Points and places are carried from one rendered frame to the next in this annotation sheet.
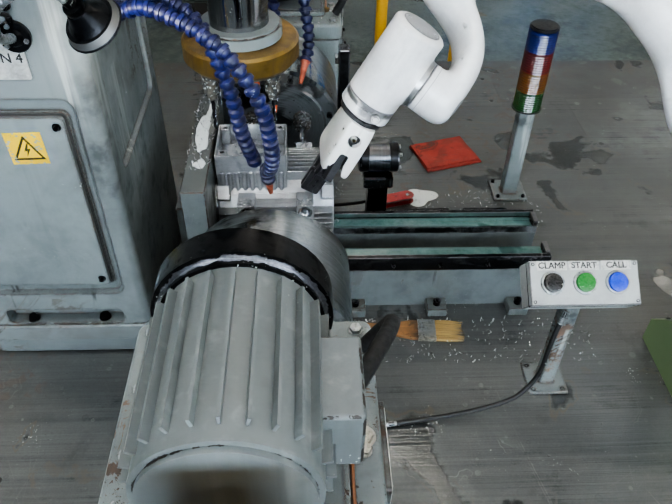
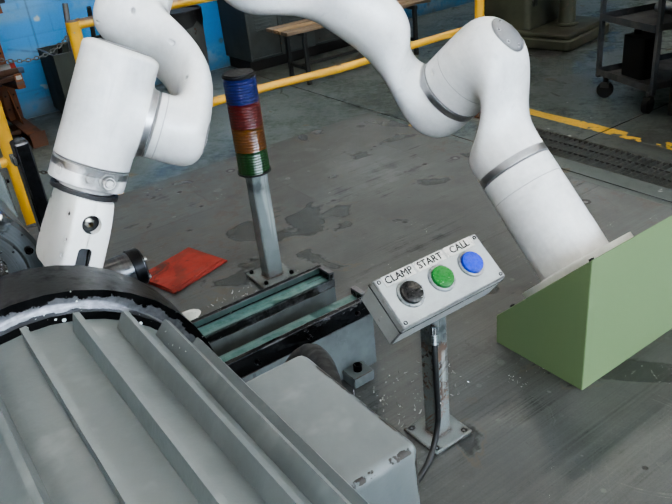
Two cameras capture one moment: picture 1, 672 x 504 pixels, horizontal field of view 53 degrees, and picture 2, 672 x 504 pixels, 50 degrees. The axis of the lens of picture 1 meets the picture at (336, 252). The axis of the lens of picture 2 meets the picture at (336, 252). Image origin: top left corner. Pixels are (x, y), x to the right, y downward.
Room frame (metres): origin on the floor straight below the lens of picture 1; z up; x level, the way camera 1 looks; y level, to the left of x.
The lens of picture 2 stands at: (0.14, 0.10, 1.53)
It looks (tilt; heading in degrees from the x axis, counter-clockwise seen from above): 28 degrees down; 330
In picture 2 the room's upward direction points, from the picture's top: 7 degrees counter-clockwise
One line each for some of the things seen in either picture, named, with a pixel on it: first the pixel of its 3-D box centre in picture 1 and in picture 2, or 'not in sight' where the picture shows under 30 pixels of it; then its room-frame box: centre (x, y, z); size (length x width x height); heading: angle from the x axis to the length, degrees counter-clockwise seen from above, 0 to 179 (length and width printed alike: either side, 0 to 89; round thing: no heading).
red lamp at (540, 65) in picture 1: (537, 59); (244, 113); (1.32, -0.41, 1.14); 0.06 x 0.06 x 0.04
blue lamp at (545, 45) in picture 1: (542, 38); (240, 89); (1.32, -0.41, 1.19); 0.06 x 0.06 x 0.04
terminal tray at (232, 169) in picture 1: (252, 156); not in sight; (0.99, 0.15, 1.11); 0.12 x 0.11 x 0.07; 93
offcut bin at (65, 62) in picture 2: not in sight; (83, 58); (5.81, -1.15, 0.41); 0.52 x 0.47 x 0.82; 93
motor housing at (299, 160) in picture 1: (278, 198); not in sight; (1.00, 0.11, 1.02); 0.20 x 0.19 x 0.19; 93
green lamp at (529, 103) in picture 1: (528, 98); (252, 159); (1.32, -0.41, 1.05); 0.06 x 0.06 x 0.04
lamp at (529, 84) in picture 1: (532, 79); (248, 137); (1.32, -0.41, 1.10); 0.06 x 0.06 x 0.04
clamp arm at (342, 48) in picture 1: (343, 109); (48, 227); (1.14, -0.01, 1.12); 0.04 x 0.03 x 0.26; 93
